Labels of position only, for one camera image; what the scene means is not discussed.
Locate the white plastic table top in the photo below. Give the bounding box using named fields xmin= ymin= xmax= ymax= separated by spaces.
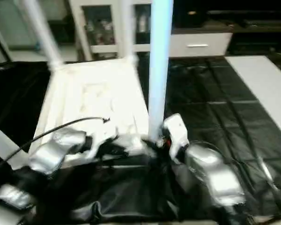
xmin=27 ymin=57 xmax=156 ymax=165

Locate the white plastic table leg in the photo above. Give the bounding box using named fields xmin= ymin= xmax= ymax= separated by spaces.
xmin=0 ymin=121 xmax=31 ymax=170
xmin=20 ymin=0 xmax=65 ymax=71
xmin=119 ymin=0 xmax=137 ymax=65
xmin=147 ymin=0 xmax=175 ymax=142

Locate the black work mat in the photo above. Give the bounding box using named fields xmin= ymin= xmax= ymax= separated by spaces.
xmin=0 ymin=55 xmax=281 ymax=223

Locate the white drawer unit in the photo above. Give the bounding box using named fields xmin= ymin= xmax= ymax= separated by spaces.
xmin=170 ymin=32 xmax=233 ymax=58

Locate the white flat panel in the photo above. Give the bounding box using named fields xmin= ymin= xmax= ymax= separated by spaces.
xmin=225 ymin=55 xmax=281 ymax=143

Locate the white glass-door cabinet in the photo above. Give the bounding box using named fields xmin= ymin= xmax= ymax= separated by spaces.
xmin=68 ymin=0 xmax=153 ymax=60

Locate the black box with yellow label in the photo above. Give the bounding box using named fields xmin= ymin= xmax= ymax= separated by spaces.
xmin=174 ymin=0 xmax=207 ymax=29

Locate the dark wooden TV bench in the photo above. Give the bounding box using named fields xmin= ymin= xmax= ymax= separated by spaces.
xmin=206 ymin=12 xmax=281 ymax=56

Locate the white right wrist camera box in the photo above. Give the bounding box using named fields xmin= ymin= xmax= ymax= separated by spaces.
xmin=162 ymin=113 xmax=190 ymax=161

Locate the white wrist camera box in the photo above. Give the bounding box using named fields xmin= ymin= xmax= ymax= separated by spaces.
xmin=83 ymin=123 xmax=118 ymax=156
xmin=162 ymin=113 xmax=190 ymax=161

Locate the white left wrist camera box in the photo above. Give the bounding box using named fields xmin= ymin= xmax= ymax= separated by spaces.
xmin=83 ymin=123 xmax=118 ymax=156

